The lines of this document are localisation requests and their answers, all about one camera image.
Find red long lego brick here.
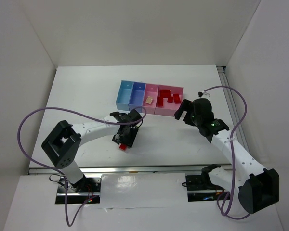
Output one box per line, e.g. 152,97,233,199
119,144,128,151

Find red rounded lego brick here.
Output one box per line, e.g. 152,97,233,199
159,89,171,98

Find small red lego brick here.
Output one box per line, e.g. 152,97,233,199
156,97,164,108

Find white lego brick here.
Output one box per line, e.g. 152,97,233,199
145,96,154,105

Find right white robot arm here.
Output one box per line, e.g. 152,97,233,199
174,98,279,214

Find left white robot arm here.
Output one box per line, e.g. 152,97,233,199
41,109,141,192

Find light blue bin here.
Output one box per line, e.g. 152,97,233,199
116,80,133,111

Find small pink bin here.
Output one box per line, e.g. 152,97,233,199
142,83,158,114

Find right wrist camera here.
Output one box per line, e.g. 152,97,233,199
198,91,210,98

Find aluminium rail right side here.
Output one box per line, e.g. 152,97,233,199
216,66,250,152

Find aluminium rail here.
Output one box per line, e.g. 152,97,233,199
28,164,232,175
216,66,250,152

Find aluminium rail front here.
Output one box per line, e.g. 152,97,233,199
28,164,232,175

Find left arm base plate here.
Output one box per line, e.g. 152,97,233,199
50,175,102,205

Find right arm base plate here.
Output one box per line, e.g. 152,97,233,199
182,175,227,202

